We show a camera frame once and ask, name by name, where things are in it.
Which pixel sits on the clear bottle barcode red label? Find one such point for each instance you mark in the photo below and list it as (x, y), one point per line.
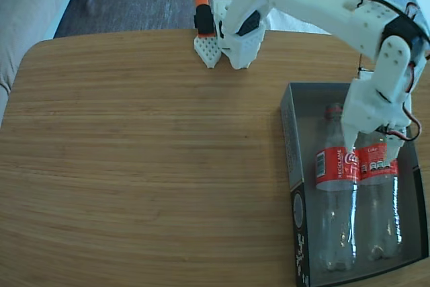
(373, 166)

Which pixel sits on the clear bottle Reciclame red label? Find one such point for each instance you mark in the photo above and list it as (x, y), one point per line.
(336, 169)

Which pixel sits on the grey cardboard box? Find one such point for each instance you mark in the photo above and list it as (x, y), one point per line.
(302, 132)

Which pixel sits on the white cloth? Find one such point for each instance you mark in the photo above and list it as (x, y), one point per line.
(292, 23)

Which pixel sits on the orange and black clamp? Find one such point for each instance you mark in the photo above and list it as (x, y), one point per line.
(205, 14)

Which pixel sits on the light beige sofa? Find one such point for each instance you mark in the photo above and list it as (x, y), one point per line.
(27, 14)

